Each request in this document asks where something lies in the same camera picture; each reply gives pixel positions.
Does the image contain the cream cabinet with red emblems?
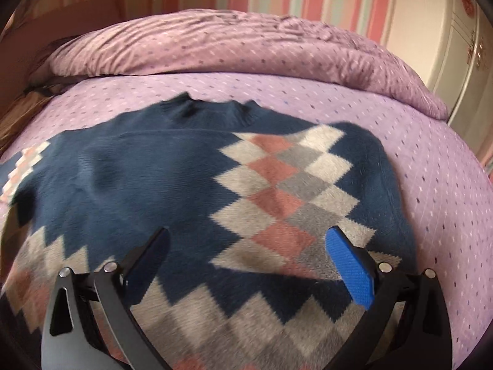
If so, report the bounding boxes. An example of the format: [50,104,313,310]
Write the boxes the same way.
[379,0,493,162]

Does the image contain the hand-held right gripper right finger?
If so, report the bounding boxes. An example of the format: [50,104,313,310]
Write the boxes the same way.
[325,227,453,370]

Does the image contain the navy argyle knit sweater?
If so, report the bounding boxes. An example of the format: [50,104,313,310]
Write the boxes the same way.
[0,92,418,370]

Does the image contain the purple dotted bed sheet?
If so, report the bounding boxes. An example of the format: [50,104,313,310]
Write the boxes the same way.
[0,73,493,370]

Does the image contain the brown cloth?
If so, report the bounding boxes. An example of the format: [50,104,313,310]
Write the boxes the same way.
[0,94,52,157]

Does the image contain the brown wooden headboard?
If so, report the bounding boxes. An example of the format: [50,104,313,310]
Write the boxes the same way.
[0,0,124,97]

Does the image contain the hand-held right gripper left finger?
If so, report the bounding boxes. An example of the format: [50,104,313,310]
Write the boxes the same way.
[40,227,172,370]

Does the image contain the pink dotted pillow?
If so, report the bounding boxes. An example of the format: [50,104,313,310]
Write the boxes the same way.
[48,9,449,120]

